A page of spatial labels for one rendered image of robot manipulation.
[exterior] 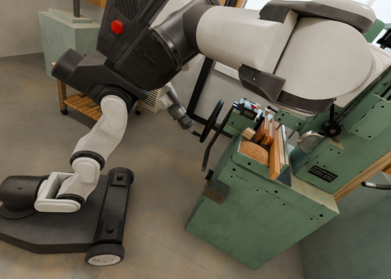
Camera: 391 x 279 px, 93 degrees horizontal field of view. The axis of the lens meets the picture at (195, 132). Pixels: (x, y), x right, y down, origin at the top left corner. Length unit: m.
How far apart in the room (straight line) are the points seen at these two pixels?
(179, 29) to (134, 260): 1.30
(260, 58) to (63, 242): 1.25
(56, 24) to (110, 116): 1.98
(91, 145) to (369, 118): 1.10
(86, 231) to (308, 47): 1.28
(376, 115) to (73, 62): 1.06
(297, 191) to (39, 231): 1.33
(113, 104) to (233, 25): 0.53
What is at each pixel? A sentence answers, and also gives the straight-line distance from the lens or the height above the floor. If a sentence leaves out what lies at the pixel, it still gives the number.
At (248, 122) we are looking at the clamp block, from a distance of 1.03.
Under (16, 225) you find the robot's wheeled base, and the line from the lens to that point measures 1.41.
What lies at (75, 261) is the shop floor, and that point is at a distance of 1.45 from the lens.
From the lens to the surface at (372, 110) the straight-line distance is 0.92.
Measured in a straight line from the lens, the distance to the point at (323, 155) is 0.97.
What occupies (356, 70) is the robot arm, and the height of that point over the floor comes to 1.36.
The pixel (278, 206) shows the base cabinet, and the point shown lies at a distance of 1.14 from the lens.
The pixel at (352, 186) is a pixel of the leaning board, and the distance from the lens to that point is 2.63.
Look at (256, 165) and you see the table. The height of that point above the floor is 0.88.
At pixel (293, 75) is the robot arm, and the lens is 0.27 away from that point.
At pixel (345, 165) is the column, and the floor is 0.99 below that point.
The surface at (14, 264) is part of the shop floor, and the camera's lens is 1.51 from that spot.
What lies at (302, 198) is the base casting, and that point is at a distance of 1.10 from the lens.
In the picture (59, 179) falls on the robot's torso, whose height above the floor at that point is 0.28.
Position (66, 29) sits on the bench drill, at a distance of 2.56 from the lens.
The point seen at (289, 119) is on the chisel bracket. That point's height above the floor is 1.04.
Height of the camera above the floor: 1.37
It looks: 35 degrees down
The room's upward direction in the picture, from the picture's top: 23 degrees clockwise
